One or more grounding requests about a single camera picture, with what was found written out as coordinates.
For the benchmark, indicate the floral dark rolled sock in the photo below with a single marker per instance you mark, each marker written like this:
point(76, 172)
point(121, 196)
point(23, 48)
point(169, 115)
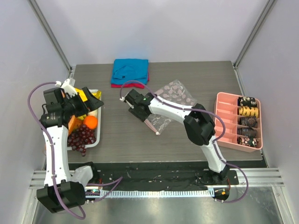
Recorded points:
point(247, 141)

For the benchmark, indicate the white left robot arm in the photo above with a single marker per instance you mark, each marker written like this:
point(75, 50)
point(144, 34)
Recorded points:
point(63, 190)

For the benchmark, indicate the clear pink-dotted zip bag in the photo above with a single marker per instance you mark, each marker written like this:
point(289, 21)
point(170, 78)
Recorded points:
point(175, 92)

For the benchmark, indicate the folded red cloth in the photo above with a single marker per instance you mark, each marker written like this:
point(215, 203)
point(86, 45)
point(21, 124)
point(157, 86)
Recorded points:
point(136, 81)

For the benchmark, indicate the folded blue cloth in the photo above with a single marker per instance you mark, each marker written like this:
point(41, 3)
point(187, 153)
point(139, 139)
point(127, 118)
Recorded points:
point(130, 69)

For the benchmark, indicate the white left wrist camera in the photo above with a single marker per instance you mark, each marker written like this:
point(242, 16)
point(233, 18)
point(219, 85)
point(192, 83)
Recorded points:
point(67, 86)

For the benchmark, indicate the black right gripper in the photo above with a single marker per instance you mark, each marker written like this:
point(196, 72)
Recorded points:
point(142, 114)

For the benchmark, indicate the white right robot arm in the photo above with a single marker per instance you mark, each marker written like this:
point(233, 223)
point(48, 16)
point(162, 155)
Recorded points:
point(197, 121)

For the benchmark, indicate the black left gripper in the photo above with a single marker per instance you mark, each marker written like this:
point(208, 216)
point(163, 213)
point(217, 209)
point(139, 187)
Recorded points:
point(91, 103)

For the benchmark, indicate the orange fruit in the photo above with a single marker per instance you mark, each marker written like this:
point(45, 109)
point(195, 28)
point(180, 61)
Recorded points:
point(91, 122)

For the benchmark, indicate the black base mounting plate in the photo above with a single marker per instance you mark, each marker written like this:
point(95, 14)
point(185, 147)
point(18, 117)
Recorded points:
point(161, 176)

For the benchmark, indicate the dark patterned rolled sock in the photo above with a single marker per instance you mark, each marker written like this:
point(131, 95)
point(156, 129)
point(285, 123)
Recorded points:
point(248, 121)

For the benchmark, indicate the white fruit basket tray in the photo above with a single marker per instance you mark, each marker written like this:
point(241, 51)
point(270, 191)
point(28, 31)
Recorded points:
point(76, 122)

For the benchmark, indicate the white slotted cable duct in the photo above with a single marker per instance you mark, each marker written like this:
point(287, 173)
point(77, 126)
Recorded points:
point(161, 194)

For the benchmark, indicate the dark red grape bunch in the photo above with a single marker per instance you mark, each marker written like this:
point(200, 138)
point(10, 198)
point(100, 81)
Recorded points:
point(80, 138)

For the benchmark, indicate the pink compartment organizer box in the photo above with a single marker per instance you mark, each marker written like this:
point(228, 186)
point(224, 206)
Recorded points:
point(227, 109)

